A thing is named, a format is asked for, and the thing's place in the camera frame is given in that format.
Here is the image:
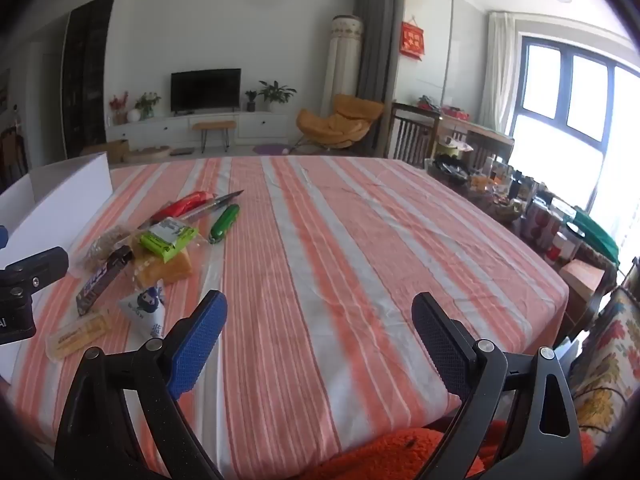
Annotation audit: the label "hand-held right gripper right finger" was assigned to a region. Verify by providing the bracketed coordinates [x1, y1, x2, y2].
[411, 291, 583, 480]

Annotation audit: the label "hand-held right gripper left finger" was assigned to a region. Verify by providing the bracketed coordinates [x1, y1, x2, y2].
[54, 289, 229, 480]

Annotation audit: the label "white triangular snack packet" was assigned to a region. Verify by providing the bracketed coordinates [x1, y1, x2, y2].
[117, 282, 168, 356]

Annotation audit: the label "white cardboard box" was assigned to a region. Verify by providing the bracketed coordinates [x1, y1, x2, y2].
[0, 152, 114, 382]

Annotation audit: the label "yellow toast bread packet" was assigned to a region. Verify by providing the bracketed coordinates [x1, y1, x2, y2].
[127, 245, 221, 302]

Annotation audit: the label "dark chocolate bar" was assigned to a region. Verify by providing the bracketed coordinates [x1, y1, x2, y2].
[75, 245, 135, 317]

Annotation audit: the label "clear brown bread packet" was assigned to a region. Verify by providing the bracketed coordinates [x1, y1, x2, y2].
[70, 225, 136, 277]

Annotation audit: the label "green snack packet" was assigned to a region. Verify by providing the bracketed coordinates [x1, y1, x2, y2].
[139, 216, 198, 262]

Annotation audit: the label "yellow wafer packet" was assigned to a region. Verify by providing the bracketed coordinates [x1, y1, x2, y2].
[46, 308, 113, 361]

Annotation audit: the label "dark wooden dining chair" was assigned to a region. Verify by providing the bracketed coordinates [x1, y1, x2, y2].
[0, 125, 29, 192]

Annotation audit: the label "green sausage packet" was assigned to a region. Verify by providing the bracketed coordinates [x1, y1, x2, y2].
[208, 203, 241, 246]

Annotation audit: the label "orange fleece blanket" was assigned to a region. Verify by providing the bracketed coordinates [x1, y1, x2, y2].
[295, 420, 596, 480]

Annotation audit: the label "red snack packet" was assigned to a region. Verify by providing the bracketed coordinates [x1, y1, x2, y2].
[150, 191, 216, 223]

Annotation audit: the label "silver snack stick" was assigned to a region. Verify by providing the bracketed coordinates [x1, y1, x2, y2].
[177, 189, 245, 222]

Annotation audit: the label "brown cardboard box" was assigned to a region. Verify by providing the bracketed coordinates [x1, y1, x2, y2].
[80, 139, 130, 164]

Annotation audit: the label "orange striped tablecloth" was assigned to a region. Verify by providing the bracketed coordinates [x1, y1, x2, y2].
[7, 155, 571, 480]

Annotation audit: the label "brown wooden stool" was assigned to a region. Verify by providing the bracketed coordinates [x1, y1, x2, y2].
[557, 257, 609, 322]

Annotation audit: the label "group of jars and bottles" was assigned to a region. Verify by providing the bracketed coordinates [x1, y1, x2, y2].
[425, 135, 586, 266]

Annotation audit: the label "beige pet bed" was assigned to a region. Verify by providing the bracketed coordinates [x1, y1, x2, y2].
[122, 145, 171, 163]

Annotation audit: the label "red flowers in vase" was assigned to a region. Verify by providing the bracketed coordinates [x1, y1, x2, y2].
[109, 91, 130, 125]

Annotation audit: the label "floral chair cushion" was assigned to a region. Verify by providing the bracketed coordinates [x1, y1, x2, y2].
[570, 285, 640, 433]

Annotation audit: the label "dark glass display cabinet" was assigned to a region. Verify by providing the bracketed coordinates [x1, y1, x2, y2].
[61, 0, 117, 159]

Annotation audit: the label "green cloth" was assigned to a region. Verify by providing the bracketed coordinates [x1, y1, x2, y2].
[570, 210, 622, 262]

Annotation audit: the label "green plant in white vase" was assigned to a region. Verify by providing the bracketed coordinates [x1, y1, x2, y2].
[127, 91, 162, 122]

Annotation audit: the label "wooden bench with metal legs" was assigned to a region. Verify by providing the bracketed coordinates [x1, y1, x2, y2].
[192, 120, 237, 153]

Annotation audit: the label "white television cabinet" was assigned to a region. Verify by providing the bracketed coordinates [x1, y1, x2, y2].
[106, 110, 302, 149]

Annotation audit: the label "yellow lounge chair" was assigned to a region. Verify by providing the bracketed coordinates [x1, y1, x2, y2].
[290, 93, 386, 153]

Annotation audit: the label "black television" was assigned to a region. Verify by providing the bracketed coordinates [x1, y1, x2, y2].
[171, 68, 242, 113]

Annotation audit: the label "large green potted plant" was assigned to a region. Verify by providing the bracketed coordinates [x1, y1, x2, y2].
[257, 80, 297, 112]

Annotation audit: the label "white curtain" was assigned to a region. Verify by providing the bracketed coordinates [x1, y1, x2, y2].
[477, 10, 524, 137]

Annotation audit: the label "large window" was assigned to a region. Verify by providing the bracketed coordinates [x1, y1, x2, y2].
[510, 35, 640, 271]

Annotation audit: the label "grey curtain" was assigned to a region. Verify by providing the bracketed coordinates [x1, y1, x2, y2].
[352, 0, 402, 158]

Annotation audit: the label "covered standing air conditioner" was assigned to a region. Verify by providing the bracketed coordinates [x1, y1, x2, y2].
[320, 14, 364, 122]

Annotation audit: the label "red wall hanging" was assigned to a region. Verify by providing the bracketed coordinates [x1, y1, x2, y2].
[400, 20, 426, 61]

